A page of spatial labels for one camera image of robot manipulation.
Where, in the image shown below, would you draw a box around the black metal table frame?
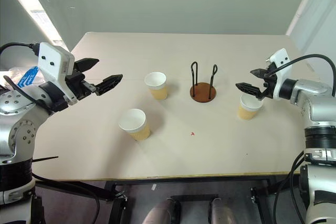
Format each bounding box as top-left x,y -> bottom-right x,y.
33,173 -> 279,224

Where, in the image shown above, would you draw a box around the tan ribbed paper cup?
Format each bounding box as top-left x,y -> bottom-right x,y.
237,94 -> 264,122
144,71 -> 168,101
118,108 -> 152,142

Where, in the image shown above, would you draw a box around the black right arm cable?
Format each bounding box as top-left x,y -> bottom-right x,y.
264,54 -> 336,78

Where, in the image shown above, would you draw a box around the wooden base wire cup rack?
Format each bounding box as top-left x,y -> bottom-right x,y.
190,61 -> 217,104

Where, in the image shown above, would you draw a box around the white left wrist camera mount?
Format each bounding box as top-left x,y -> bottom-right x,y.
36,42 -> 78,105

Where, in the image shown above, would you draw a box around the black cable under left arm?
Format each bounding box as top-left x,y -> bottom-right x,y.
30,173 -> 101,224

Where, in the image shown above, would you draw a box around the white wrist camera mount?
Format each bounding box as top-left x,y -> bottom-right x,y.
36,42 -> 78,105
266,48 -> 293,101

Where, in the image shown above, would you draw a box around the thin black zip tie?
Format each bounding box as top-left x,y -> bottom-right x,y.
32,156 -> 59,162

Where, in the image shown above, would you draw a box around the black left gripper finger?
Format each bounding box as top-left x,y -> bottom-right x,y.
94,74 -> 124,96
74,58 -> 100,73

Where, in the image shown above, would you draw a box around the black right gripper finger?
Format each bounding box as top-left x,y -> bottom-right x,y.
235,82 -> 264,100
250,68 -> 269,79

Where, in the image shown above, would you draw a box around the blue and clear plastic bag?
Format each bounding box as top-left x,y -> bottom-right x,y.
7,66 -> 44,89

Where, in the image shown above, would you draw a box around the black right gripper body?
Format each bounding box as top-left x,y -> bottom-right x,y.
258,68 -> 277,102

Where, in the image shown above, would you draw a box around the grey rounded shape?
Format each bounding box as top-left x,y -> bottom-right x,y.
211,198 -> 237,224
142,198 -> 177,224

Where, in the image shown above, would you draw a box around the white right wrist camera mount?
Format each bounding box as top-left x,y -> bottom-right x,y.
266,48 -> 293,101

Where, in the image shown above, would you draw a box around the black cables under right arm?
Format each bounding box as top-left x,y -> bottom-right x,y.
272,151 -> 306,224

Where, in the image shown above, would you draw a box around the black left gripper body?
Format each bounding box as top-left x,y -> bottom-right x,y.
64,61 -> 97,101

